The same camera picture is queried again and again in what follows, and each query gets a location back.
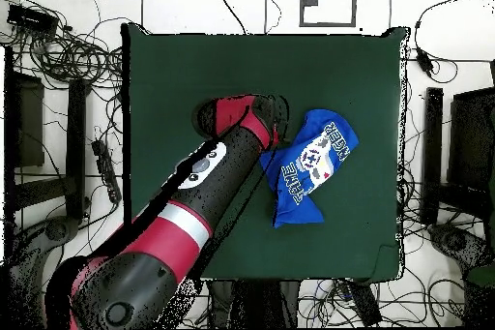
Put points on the black electronics box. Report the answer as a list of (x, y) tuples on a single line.
[(33, 18)]

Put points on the blue printed t-shirt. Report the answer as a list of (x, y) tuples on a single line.
[(328, 144)]

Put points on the black floor stand base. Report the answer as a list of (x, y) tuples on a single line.
[(456, 243), (58, 229)]

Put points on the dark green table cloth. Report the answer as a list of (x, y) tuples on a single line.
[(348, 74)]

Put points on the black metal frame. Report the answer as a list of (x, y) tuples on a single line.
[(76, 132), (433, 132)]

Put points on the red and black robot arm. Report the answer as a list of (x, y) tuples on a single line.
[(193, 198)]

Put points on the black power adapter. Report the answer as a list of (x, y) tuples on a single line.
[(424, 61)]

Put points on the grey square floor frame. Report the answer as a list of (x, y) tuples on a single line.
[(354, 1)]

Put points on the black power strip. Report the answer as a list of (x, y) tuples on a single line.
[(363, 303), (106, 171)]

